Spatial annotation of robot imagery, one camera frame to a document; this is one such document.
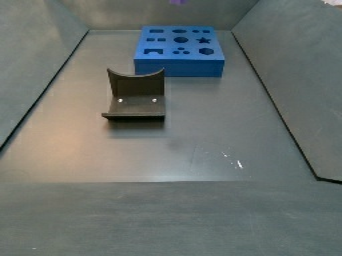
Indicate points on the purple star-shaped peg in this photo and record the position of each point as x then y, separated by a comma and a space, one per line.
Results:
177, 2

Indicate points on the black curved holder stand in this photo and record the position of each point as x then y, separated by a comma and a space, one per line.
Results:
137, 96

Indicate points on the blue shape-sorting block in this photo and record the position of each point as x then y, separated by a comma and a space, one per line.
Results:
184, 50

